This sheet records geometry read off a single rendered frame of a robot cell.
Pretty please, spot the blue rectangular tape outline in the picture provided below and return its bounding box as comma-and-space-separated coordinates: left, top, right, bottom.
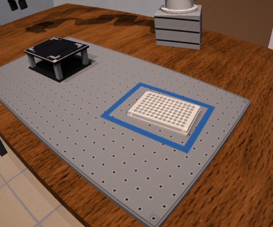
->
100, 83, 215, 153

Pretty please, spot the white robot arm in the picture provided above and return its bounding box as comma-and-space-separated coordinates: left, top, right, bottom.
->
161, 0, 198, 14

